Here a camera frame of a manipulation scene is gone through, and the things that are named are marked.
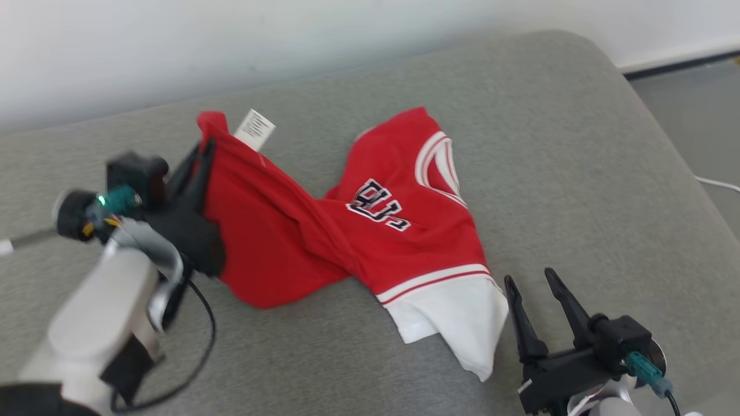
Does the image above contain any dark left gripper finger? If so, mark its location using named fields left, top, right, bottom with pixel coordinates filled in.
left=188, top=139, right=218, bottom=213
left=168, top=144, right=203, bottom=202

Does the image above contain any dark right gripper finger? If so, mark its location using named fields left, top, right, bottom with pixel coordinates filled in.
left=504, top=275, right=549, bottom=362
left=545, top=268, right=594, bottom=349

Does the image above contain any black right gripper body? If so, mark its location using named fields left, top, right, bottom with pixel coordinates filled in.
left=517, top=346, right=630, bottom=415

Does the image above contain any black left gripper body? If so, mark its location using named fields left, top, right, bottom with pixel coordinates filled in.
left=145, top=196, right=226, bottom=278

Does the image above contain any red white jersey shirt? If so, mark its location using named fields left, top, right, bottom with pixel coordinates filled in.
left=197, top=106, right=510, bottom=383

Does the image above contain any black baseboard strip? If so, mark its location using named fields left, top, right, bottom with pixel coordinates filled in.
left=623, top=50, right=740, bottom=80

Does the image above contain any teal left camera connector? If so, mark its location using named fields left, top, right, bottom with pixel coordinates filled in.
left=98, top=185, right=142, bottom=214

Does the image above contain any teal camera connector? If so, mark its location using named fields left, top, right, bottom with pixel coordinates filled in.
left=626, top=351, right=674, bottom=399
left=98, top=185, right=142, bottom=214

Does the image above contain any teal right camera connector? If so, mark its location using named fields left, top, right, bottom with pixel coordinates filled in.
left=626, top=351, right=674, bottom=399

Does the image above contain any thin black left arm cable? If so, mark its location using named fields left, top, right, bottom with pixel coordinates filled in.
left=110, top=277, right=217, bottom=413

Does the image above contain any black round cable plug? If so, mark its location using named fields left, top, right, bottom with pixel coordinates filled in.
left=53, top=190, right=119, bottom=243

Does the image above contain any white floor cable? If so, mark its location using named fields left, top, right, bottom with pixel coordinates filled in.
left=694, top=175, right=740, bottom=194

